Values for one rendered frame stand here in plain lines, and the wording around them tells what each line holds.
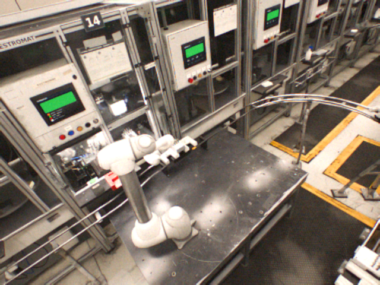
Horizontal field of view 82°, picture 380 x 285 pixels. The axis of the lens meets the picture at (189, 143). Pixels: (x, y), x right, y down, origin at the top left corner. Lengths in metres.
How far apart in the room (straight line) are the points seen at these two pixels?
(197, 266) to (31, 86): 1.49
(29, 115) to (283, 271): 2.28
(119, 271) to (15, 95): 1.79
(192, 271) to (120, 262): 1.12
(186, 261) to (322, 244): 1.40
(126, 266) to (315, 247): 1.82
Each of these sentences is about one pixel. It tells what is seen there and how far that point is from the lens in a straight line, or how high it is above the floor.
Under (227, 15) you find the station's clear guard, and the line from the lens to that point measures 2.28.
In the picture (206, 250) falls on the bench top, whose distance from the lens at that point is 1.67.
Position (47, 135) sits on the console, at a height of 1.48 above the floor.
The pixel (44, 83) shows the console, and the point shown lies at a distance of 1.57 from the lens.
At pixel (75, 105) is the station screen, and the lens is 1.62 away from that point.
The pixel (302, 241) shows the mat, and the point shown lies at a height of 0.01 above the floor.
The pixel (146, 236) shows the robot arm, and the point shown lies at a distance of 1.54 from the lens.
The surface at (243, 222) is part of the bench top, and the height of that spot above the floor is 0.68.
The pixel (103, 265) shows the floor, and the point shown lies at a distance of 2.66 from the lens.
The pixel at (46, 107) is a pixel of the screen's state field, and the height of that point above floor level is 1.65.
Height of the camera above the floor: 2.21
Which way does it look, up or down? 40 degrees down
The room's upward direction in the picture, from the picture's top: 11 degrees counter-clockwise
